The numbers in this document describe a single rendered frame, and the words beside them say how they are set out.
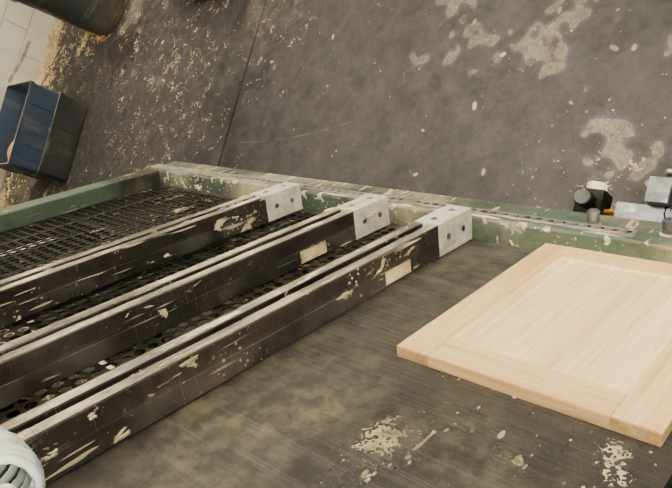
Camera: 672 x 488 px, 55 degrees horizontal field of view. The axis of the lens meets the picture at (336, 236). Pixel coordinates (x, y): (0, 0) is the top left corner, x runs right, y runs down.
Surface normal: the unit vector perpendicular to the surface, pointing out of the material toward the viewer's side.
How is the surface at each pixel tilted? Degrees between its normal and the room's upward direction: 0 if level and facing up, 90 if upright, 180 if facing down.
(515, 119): 0
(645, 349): 58
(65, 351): 90
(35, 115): 90
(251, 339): 90
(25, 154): 90
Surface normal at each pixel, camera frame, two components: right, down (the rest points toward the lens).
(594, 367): -0.11, -0.94
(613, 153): -0.63, -0.24
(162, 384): 0.73, 0.15
